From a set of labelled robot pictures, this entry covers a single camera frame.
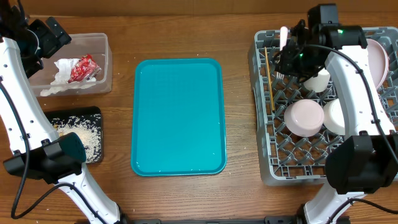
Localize white paper cup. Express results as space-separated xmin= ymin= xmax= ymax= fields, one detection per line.
xmin=303 ymin=68 xmax=330 ymax=93

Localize white plastic fork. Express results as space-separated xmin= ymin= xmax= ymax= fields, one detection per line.
xmin=276 ymin=26 xmax=289 ymax=80

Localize white napkin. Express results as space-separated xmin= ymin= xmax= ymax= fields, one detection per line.
xmin=40 ymin=58 xmax=94 ymax=96

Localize wooden chopstick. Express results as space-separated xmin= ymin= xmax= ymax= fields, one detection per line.
xmin=264 ymin=47 xmax=275 ymax=112

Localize red snack wrapper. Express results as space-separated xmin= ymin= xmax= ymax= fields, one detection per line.
xmin=68 ymin=54 xmax=101 ymax=83

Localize pink bowl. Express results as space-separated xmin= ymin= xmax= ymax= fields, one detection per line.
xmin=284 ymin=100 xmax=325 ymax=137

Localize white bowl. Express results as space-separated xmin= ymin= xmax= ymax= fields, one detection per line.
xmin=323 ymin=99 xmax=345 ymax=136

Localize pink round plate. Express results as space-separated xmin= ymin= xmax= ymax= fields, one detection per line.
xmin=366 ymin=39 xmax=389 ymax=89

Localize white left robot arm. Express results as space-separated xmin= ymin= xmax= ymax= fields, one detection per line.
xmin=1 ymin=11 xmax=127 ymax=223

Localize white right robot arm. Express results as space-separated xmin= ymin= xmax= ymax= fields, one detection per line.
xmin=275 ymin=21 xmax=397 ymax=223

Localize black food waste tray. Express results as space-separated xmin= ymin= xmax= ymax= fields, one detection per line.
xmin=45 ymin=106 xmax=103 ymax=164

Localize grey dishwasher rack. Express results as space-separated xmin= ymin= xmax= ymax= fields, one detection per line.
xmin=248 ymin=27 xmax=397 ymax=185

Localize clear plastic bin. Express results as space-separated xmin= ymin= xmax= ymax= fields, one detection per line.
xmin=29 ymin=33 xmax=113 ymax=96

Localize pile of peanuts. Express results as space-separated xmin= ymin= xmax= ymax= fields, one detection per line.
xmin=53 ymin=124 xmax=64 ymax=137

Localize pile of white rice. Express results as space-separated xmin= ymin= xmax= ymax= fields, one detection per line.
xmin=50 ymin=113 xmax=103 ymax=164

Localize teal serving tray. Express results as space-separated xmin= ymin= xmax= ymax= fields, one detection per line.
xmin=131 ymin=58 xmax=227 ymax=177

